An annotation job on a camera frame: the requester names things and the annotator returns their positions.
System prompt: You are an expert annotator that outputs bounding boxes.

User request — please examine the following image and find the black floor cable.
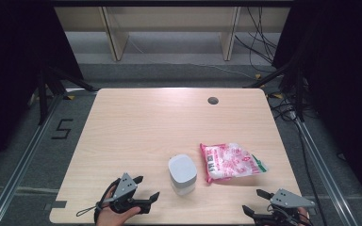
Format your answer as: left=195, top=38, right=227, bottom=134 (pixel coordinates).
left=268, top=93, right=328, bottom=226

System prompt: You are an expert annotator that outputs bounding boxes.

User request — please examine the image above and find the black curtain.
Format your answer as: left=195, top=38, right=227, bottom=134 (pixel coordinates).
left=0, top=0, right=85, bottom=178
left=271, top=0, right=362, bottom=216

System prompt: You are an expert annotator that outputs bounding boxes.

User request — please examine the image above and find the person's left hand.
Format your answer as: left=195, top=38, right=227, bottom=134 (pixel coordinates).
left=95, top=187, right=141, bottom=226

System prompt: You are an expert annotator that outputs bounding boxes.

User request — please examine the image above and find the pink and white bag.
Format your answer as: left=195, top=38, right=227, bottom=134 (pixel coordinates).
left=199, top=142, right=269, bottom=184

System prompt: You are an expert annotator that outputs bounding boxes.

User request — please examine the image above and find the beige wooden bench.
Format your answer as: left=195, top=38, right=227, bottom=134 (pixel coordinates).
left=54, top=7, right=291, bottom=62

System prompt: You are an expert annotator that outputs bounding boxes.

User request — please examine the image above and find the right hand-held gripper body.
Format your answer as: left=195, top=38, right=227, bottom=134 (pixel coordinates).
left=254, top=188, right=316, bottom=226

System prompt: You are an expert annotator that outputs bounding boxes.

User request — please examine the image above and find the thin cord loop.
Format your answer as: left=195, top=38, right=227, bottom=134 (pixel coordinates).
left=75, top=202, right=104, bottom=218

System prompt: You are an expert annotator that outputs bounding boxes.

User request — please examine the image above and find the white lidded jar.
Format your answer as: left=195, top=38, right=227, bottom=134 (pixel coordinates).
left=168, top=153, right=198, bottom=196

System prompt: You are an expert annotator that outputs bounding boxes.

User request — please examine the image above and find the person's right hand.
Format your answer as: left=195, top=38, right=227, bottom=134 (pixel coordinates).
left=297, top=206, right=311, bottom=226

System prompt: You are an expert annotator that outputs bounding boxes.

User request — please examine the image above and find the black cable bundle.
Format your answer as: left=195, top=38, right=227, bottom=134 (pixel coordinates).
left=234, top=7, right=279, bottom=73

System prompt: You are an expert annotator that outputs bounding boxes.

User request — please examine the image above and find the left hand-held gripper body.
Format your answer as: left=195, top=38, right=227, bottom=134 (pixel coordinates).
left=107, top=172, right=154, bottom=215

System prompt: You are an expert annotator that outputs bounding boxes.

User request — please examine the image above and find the aluminium floor rail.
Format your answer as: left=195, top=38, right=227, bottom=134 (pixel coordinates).
left=294, top=118, right=359, bottom=226
left=0, top=93, right=64, bottom=226

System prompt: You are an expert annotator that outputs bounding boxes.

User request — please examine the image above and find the black tripod stand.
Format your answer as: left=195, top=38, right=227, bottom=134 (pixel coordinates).
left=244, top=56, right=306, bottom=122
left=37, top=64, right=98, bottom=126

